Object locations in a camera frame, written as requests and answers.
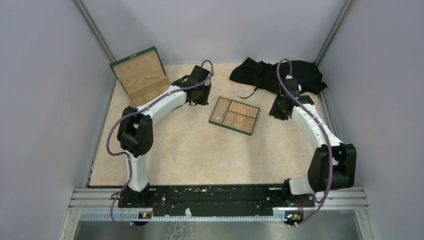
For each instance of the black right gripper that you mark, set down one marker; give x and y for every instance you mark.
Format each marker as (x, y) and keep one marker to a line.
(274, 112)

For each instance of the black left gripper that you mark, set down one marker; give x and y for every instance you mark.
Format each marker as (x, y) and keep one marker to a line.
(205, 101)

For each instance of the green jewelry box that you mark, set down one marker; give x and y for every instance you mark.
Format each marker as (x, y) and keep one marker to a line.
(144, 86)

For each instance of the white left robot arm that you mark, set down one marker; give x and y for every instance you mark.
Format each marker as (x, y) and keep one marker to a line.
(136, 130)

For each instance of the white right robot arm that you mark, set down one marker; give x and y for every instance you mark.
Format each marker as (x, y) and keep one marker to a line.
(333, 164)

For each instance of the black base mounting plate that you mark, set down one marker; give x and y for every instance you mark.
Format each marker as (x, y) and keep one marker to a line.
(218, 200)

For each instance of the aluminium frame rail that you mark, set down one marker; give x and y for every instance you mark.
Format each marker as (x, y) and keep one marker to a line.
(94, 205)

